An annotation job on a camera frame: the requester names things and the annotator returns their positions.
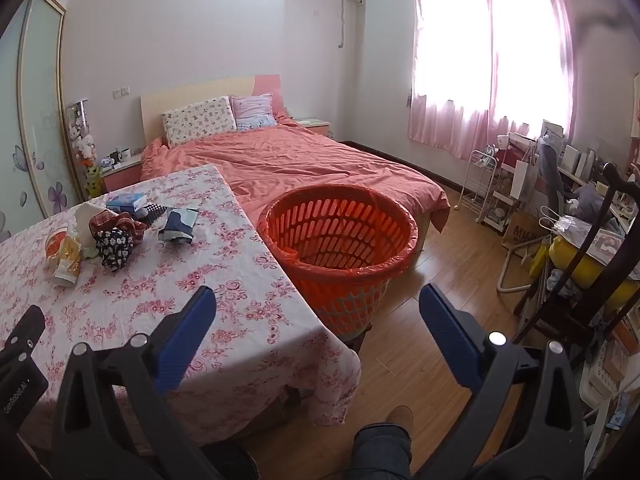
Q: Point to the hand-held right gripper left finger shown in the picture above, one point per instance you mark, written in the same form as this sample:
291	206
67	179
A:
185	340

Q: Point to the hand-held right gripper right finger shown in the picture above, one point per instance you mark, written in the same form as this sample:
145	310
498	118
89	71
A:
450	335

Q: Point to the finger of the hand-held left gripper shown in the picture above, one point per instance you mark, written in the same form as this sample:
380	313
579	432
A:
27	327

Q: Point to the slotted plastic basket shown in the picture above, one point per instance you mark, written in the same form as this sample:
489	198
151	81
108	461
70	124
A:
350	305

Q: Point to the blue tissue pack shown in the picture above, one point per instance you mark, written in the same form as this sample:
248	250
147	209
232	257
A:
126	203

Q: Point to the floral tablecloth table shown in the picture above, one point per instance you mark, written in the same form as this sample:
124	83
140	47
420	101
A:
175	300

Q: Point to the yellow snack packet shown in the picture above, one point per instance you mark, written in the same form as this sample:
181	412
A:
69	265

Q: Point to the orange snack packet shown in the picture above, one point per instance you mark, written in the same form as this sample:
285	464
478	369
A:
54	244

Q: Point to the brown shoe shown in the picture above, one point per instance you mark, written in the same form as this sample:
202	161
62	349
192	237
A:
401	416

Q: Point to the blue white patterned packet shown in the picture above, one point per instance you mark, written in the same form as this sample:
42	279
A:
179	225

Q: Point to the black floral cloth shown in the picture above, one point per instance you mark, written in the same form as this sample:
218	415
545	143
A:
114	249

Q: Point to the white crumpled plastic bag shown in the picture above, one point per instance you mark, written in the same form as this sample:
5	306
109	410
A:
84	220

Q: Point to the brown paper bag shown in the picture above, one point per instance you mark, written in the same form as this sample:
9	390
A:
520	232

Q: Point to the dark checkered mat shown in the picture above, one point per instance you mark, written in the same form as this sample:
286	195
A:
155	214

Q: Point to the red checked cloth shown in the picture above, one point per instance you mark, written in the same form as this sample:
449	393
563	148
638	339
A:
112	221

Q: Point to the person's leg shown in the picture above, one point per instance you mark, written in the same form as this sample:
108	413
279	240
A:
380	452

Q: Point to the yellow bag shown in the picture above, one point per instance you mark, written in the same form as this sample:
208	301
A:
580	265

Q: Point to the dark wooden chair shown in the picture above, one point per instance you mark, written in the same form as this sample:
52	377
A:
595	260

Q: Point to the white paper bag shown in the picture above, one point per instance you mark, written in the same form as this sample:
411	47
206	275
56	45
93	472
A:
524	182

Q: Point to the pink nightstand with mug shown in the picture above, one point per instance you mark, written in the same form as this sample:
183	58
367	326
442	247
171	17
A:
122	172

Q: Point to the clear tube of plush toys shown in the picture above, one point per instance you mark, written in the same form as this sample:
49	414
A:
84	150

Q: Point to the white mug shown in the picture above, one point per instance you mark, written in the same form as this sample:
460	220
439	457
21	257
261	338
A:
123	154

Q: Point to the glass wardrobe with purple flowers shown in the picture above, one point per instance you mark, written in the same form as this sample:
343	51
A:
35	125

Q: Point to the cluttered desk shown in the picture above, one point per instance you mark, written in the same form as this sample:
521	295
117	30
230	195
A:
580	170

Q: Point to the bed with salmon duvet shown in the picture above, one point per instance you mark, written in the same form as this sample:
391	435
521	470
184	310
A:
310	160

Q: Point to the floral print pillow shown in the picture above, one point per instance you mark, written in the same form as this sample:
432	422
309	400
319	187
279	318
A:
199	121

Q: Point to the pink striped pillow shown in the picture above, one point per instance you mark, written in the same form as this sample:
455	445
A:
254	110

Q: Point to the beige pink headboard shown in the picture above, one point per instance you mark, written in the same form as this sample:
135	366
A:
200	91

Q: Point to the pink curtain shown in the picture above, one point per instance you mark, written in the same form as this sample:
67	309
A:
480	60

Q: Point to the white air conditioner pipe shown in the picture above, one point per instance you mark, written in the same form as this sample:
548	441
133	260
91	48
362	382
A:
343	20

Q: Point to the white metal stool frame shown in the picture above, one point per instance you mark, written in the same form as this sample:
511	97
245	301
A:
510	270

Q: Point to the white wall socket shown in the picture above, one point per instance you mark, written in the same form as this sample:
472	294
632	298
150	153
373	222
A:
121	91

